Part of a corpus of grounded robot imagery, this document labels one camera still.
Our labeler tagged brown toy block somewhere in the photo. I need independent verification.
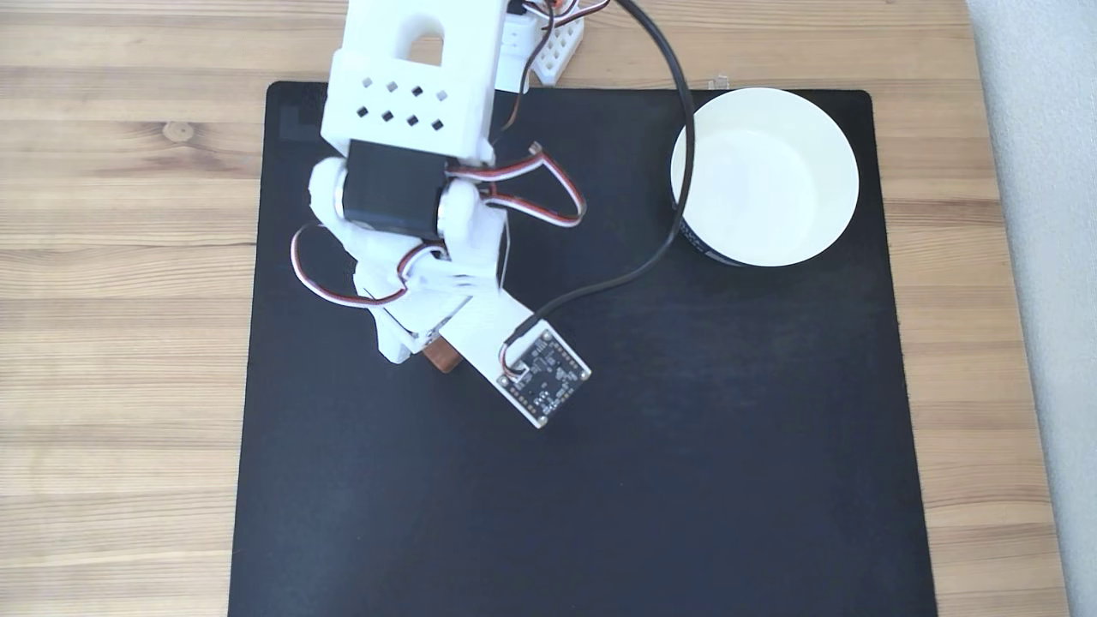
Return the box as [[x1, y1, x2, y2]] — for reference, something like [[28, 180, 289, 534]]
[[423, 336, 465, 373]]

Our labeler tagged black desk mat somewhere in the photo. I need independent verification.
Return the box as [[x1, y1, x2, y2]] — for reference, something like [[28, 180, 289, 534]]
[[227, 81, 939, 617]]

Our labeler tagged white bowl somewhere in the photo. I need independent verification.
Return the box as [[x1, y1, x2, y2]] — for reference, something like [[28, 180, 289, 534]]
[[669, 87, 860, 268]]

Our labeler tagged red white black servo wire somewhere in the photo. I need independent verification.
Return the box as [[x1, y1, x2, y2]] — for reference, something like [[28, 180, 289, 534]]
[[290, 223, 448, 309], [446, 141, 589, 229]]

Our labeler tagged gripper camera on white bracket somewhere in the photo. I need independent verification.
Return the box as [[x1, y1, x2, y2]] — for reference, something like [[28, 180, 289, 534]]
[[446, 287, 593, 429]]

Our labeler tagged thick black camera cable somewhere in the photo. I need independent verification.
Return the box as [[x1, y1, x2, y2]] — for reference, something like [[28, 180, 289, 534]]
[[501, 0, 698, 380]]

